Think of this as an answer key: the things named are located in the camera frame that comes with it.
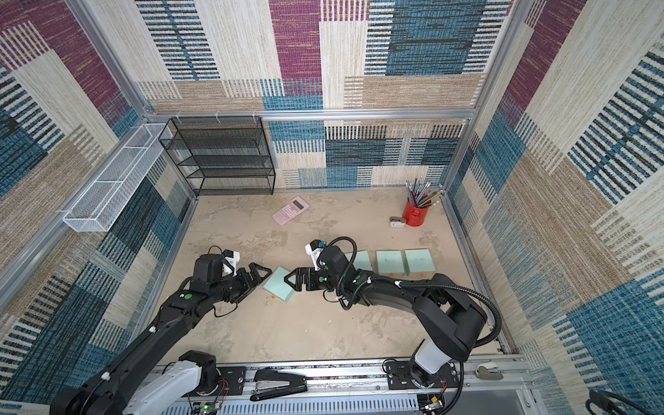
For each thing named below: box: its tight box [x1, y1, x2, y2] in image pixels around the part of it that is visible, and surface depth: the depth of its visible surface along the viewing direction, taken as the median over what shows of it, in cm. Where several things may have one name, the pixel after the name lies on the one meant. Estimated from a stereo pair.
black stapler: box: [249, 368, 308, 402], surface depth 74 cm
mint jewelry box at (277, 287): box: [262, 266, 295, 304], surface depth 89 cm
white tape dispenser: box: [389, 216, 407, 229], surface depth 108 cm
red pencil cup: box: [402, 201, 429, 228], surface depth 105 cm
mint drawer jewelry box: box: [403, 248, 436, 281], surface depth 96 cm
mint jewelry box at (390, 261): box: [376, 249, 405, 274], surface depth 97 cm
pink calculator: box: [271, 195, 311, 226], surface depth 114 cm
